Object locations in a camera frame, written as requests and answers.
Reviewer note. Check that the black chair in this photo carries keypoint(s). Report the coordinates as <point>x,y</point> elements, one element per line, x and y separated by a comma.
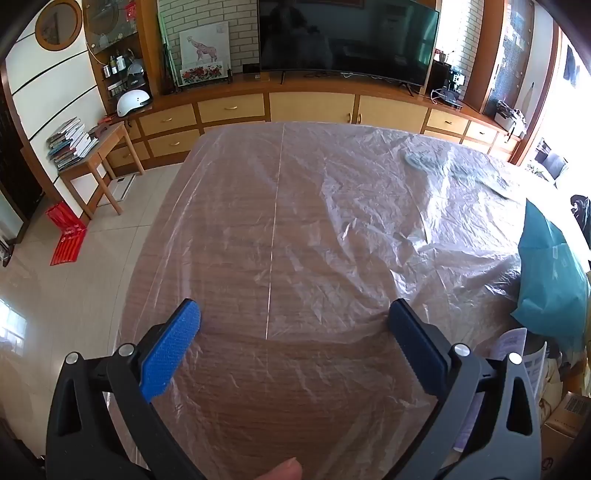
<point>556,166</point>

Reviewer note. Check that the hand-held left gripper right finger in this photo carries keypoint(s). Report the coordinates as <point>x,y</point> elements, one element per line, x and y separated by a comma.
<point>415,344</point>

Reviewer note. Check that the person's left hand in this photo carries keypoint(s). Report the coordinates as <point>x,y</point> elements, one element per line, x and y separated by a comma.
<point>281,470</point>

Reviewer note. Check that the stack of books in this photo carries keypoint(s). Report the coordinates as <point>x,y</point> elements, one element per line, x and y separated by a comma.
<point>69,143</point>

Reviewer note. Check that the brown cardboard box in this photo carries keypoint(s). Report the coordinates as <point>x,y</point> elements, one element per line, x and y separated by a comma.
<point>565,415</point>

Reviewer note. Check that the grey helmet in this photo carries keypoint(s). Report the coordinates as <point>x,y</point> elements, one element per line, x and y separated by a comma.
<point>135,74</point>

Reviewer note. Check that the red floral picture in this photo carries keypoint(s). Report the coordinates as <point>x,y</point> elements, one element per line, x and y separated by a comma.
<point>203,74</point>

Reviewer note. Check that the black coffee machine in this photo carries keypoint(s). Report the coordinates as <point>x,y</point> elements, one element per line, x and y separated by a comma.
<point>453,85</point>

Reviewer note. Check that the white helmet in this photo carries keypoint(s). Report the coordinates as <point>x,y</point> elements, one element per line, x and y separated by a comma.
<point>131,101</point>

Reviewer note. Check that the white printer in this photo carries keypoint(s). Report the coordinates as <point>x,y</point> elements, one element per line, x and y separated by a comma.
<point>510,117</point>

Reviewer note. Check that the white printed paper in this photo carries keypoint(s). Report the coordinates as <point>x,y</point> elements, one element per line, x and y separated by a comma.
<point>508,344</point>

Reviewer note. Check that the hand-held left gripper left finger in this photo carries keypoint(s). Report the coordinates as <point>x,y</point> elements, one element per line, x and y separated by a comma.
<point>171,350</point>

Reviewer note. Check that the wooden television cabinet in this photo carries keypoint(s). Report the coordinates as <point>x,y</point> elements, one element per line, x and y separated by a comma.
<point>314,107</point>

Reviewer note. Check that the white floor appliance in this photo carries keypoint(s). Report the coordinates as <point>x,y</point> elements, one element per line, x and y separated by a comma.
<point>120,188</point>

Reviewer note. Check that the black flat television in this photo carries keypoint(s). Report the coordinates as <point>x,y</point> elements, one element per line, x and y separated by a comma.
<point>346,37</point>

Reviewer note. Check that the grey-blue crumpled film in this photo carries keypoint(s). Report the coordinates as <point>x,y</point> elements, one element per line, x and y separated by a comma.
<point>429,159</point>

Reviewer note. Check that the giraffe picture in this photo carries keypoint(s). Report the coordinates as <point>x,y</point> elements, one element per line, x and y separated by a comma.
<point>205,44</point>

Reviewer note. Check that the teal plastic bag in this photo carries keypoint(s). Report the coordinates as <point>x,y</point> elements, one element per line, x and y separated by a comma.
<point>551,272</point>

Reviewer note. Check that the red folded plastic item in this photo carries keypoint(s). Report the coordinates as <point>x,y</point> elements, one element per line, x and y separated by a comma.
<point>67,235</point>

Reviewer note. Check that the clear plastic table cover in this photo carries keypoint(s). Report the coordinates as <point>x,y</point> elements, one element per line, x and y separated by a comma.
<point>323,221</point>

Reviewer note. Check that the wooden side table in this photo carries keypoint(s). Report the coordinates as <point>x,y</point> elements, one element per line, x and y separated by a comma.
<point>92,159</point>

